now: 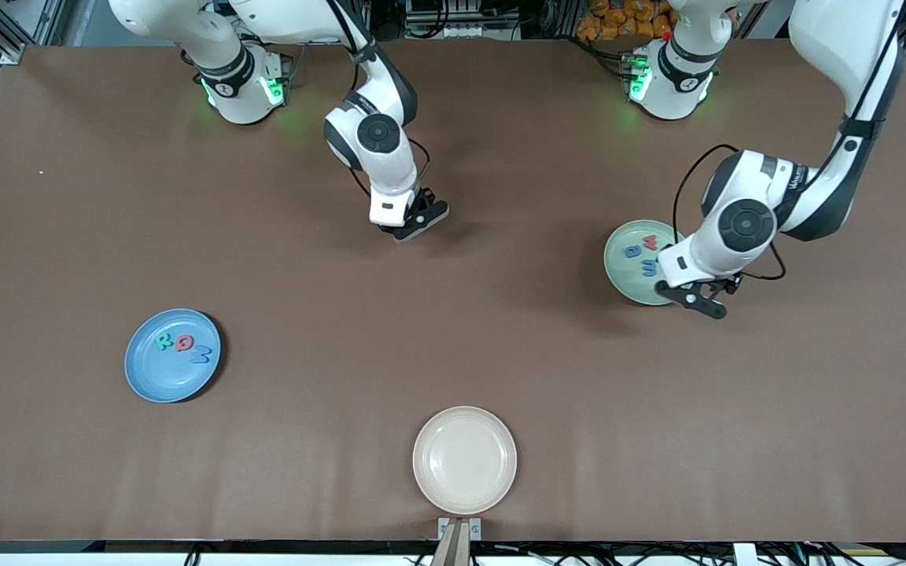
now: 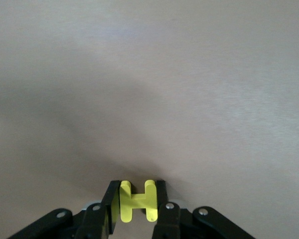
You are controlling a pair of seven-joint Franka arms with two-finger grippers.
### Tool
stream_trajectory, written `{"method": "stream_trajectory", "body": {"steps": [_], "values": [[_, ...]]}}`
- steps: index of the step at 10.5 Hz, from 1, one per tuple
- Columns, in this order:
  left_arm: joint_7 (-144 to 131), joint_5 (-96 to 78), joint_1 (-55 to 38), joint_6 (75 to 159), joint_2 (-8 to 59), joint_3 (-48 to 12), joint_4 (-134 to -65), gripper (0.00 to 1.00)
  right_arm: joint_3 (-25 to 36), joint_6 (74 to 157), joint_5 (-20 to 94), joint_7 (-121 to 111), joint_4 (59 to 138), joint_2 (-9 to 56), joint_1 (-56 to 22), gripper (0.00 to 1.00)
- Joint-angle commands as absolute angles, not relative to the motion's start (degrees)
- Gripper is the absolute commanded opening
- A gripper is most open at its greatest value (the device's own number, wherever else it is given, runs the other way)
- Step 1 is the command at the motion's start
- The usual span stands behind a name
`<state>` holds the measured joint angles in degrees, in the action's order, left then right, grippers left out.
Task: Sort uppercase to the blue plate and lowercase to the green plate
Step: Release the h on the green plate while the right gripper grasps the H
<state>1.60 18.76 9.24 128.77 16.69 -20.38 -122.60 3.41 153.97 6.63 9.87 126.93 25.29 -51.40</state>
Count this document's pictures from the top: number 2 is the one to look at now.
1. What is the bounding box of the brown table cover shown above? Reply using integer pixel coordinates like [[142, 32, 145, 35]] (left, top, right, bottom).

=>
[[0, 0, 299, 239]]

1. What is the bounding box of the yellow letter H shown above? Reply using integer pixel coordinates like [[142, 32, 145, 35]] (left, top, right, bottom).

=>
[[119, 179, 159, 223]]

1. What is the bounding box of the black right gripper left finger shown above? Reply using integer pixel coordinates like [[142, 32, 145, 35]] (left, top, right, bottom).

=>
[[6, 180, 122, 239]]

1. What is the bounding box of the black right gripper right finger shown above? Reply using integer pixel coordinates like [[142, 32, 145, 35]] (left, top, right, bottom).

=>
[[151, 179, 256, 239]]

